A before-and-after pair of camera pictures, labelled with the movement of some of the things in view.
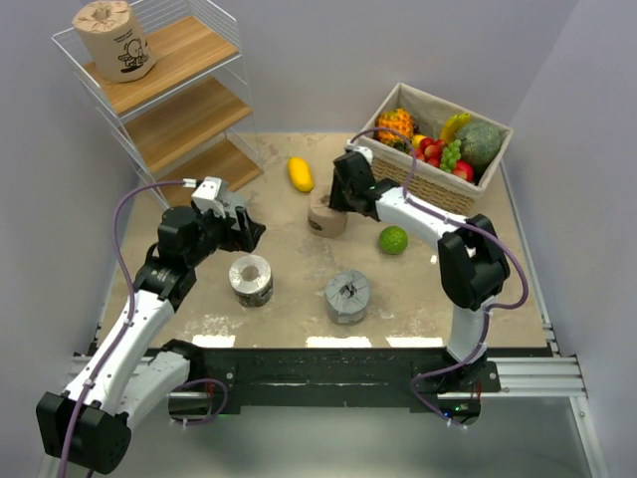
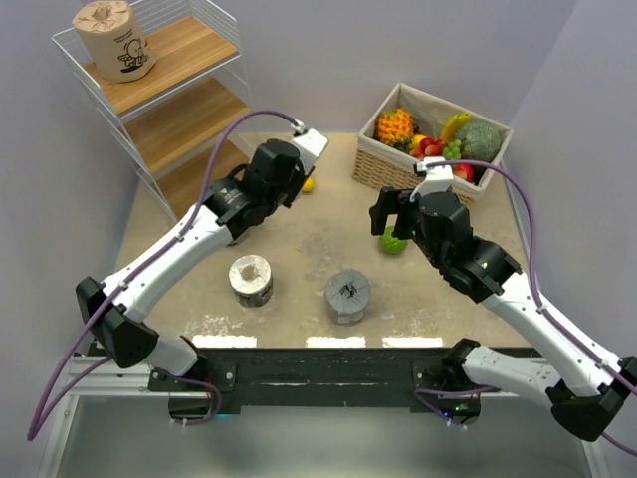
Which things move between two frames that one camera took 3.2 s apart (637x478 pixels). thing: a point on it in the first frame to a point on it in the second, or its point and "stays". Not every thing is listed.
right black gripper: [336, 202] to [392, 200]
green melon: [480, 142] stays
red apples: [430, 150] stays
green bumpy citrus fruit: [393, 240] stays
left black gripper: [245, 238] to [299, 175]
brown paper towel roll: [117, 45] stays
